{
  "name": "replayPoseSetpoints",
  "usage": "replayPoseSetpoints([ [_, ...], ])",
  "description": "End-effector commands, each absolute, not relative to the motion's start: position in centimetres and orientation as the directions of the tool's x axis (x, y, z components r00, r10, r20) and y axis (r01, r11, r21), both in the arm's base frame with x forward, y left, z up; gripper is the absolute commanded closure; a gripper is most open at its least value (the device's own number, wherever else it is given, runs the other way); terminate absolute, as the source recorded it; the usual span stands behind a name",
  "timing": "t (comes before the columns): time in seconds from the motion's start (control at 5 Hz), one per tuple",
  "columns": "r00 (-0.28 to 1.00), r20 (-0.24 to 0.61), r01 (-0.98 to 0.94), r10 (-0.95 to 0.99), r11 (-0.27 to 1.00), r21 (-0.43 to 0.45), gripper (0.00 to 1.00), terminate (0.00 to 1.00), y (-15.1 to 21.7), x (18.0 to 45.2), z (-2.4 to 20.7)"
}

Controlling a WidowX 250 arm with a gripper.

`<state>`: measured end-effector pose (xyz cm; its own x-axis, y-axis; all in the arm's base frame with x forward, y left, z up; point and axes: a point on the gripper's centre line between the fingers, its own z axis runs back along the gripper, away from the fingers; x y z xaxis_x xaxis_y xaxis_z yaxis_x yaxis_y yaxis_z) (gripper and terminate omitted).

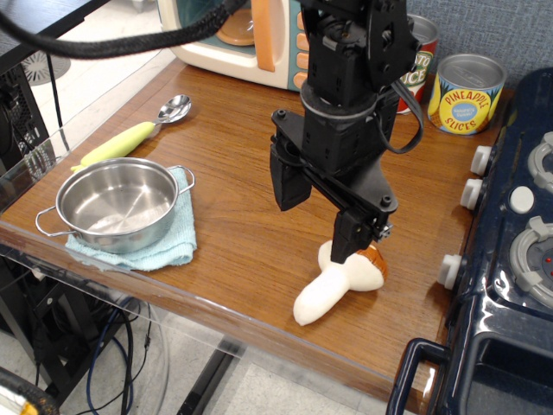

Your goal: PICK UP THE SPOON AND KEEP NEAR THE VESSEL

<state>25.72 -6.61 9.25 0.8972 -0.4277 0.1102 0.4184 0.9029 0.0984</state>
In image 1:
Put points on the stainless steel pot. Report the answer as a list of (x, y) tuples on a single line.
[(118, 205)]

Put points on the white stove knob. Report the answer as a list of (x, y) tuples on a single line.
[(449, 270), (471, 193), (481, 159)]

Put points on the plush white brown mushroom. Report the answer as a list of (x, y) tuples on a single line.
[(365, 270)]

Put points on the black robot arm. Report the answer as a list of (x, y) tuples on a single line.
[(359, 52)]

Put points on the white stove knob middle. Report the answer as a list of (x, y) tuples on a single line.
[(471, 193)]

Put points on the spoon with green handle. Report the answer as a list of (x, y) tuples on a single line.
[(126, 141)]

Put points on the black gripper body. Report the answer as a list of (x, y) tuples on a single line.
[(341, 149)]

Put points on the toy microwave teal cream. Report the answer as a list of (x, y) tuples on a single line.
[(262, 42)]

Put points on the black desk left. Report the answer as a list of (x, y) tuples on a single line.
[(51, 18)]

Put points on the tomato sauce can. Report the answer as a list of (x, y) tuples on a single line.
[(427, 33)]

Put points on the white stove knob lower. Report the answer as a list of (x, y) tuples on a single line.
[(449, 270)]

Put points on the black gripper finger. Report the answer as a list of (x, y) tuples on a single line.
[(351, 234), (290, 186)]

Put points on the pineapple slices can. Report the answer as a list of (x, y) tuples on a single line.
[(465, 93)]

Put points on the light blue cloth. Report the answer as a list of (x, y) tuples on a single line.
[(173, 246)]

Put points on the dark blue toy stove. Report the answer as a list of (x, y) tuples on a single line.
[(497, 358)]

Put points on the white stove knob upper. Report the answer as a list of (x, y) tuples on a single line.
[(481, 159)]

